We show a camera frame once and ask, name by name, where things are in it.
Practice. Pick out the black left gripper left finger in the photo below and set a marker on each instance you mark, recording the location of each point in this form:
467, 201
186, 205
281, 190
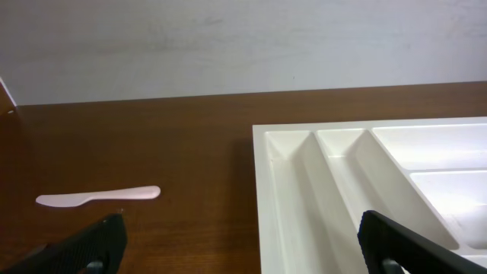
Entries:
98, 248

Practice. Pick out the pink plastic knife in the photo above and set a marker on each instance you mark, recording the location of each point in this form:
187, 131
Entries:
78, 199

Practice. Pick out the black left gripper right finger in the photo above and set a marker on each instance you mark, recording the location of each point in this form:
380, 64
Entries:
389, 247

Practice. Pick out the white cutlery tray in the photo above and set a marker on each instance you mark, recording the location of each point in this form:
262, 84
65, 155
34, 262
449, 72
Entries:
315, 180

